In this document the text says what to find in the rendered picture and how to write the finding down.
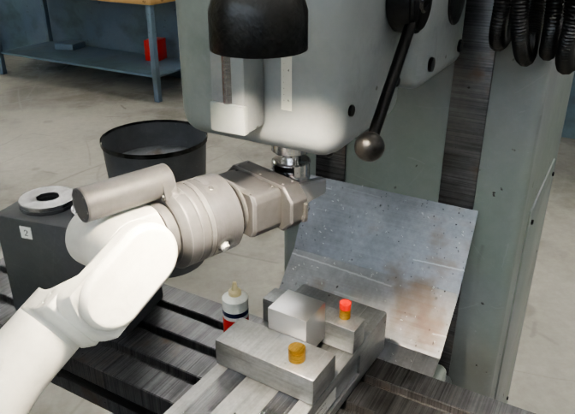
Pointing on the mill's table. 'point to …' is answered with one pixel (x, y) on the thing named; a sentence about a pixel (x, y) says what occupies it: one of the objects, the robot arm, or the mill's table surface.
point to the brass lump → (296, 352)
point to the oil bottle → (234, 305)
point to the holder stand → (44, 245)
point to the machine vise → (355, 359)
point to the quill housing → (302, 68)
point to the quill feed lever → (373, 146)
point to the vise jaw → (275, 360)
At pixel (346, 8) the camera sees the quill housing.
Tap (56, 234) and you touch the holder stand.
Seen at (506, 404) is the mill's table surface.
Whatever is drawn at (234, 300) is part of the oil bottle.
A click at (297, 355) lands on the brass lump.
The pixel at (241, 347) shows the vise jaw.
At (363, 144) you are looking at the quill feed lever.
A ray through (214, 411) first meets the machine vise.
